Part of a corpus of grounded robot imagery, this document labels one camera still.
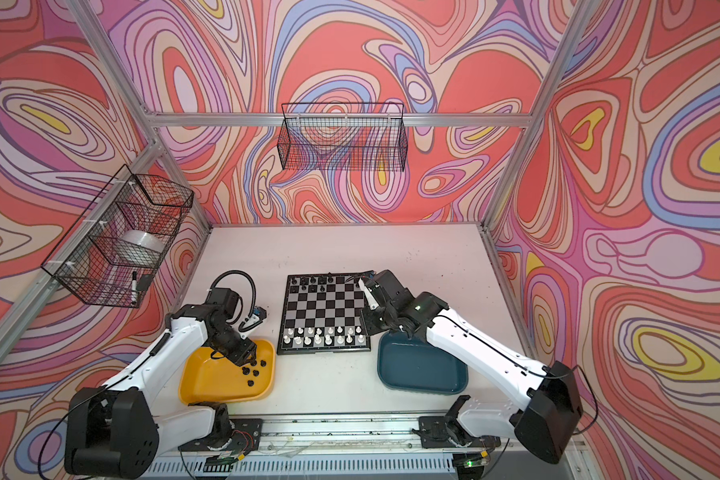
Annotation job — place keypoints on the black wire basket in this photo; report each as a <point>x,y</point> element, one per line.
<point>343,136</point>
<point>96,268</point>

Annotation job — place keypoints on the black white chess board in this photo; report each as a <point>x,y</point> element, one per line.
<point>320,313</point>

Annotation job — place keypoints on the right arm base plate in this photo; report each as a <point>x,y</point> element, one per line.
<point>439,432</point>

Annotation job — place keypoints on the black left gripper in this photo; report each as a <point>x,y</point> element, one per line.
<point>242,354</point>

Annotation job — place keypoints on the yellow plastic tray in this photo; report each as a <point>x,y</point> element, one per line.
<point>205,379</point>

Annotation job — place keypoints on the teal plastic tray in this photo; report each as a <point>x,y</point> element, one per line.
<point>416,366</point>

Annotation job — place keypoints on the black wire basket back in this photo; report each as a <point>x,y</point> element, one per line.
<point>343,136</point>

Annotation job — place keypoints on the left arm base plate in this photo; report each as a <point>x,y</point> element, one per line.
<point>240,436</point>

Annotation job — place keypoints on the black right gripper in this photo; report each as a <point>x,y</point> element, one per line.
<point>367,315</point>

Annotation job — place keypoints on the black marker in basket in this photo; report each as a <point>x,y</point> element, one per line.
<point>134,295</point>

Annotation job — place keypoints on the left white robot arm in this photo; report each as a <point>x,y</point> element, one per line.
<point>112,431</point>

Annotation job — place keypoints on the white roll in basket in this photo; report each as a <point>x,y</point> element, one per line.
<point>143,240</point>

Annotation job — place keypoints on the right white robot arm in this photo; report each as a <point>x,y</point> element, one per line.
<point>544,406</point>

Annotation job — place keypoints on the black wire basket left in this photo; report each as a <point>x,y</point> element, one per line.
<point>96,268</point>

